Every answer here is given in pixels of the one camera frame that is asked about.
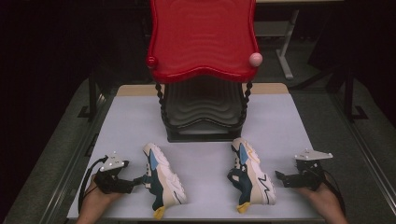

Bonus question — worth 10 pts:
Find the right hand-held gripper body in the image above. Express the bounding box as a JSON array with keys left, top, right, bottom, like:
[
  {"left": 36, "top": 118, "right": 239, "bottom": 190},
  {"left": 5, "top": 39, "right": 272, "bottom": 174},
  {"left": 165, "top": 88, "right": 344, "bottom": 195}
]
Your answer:
[{"left": 294, "top": 148, "right": 334, "bottom": 192}]

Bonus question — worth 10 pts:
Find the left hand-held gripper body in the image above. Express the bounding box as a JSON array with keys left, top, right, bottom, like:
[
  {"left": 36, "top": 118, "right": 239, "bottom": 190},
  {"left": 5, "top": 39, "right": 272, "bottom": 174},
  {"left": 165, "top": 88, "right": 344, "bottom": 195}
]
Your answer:
[{"left": 92, "top": 151, "right": 135, "bottom": 195}]

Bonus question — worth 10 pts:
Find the white blue sneaker plain side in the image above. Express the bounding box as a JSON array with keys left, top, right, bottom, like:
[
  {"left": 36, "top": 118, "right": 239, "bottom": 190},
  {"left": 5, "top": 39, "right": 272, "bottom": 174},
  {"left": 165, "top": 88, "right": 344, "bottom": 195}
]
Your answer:
[{"left": 142, "top": 142, "right": 188, "bottom": 220}]

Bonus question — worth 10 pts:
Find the white blue sneaker zigzag line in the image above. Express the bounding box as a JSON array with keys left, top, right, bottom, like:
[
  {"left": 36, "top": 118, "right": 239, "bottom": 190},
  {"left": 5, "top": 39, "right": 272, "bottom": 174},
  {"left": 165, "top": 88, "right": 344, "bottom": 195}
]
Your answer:
[{"left": 226, "top": 137, "right": 277, "bottom": 215}]

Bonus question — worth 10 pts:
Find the person's left hand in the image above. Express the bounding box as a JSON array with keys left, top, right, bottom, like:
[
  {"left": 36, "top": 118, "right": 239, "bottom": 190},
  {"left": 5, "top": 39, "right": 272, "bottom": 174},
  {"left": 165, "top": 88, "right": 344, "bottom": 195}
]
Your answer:
[{"left": 81, "top": 175, "right": 124, "bottom": 214}]

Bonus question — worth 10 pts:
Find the person's right hand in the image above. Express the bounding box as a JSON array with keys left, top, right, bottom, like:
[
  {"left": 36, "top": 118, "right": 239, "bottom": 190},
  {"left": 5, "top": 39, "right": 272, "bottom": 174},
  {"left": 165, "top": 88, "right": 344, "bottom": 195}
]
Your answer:
[{"left": 294, "top": 173, "right": 338, "bottom": 209}]

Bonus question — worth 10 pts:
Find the black metal stand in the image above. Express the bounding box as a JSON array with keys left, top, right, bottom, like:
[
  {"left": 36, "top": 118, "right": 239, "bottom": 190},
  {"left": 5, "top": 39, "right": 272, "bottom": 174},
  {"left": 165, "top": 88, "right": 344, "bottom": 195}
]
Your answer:
[
  {"left": 77, "top": 69, "right": 99, "bottom": 120},
  {"left": 341, "top": 66, "right": 369, "bottom": 121}
]

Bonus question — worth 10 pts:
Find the white metal desk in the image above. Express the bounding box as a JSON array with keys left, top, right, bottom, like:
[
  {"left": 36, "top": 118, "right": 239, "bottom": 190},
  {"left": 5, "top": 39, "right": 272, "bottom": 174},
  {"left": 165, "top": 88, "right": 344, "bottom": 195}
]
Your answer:
[{"left": 254, "top": 0, "right": 345, "bottom": 80}]

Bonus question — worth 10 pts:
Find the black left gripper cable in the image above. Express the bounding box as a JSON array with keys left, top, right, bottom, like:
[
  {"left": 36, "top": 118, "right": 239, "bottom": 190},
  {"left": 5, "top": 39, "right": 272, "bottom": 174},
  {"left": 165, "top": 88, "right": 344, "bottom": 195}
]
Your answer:
[{"left": 78, "top": 156, "right": 109, "bottom": 216}]

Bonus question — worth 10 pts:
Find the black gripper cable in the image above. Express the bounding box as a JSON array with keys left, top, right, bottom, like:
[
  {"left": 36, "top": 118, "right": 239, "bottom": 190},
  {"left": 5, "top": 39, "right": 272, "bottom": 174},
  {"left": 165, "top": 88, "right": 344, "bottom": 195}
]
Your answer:
[
  {"left": 322, "top": 169, "right": 347, "bottom": 217},
  {"left": 78, "top": 156, "right": 109, "bottom": 216}
]

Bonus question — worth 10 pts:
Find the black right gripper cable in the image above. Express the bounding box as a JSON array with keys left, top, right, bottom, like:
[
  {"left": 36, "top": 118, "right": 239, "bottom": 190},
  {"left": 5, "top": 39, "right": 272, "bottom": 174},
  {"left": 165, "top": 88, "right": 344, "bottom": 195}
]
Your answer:
[{"left": 322, "top": 169, "right": 347, "bottom": 217}]

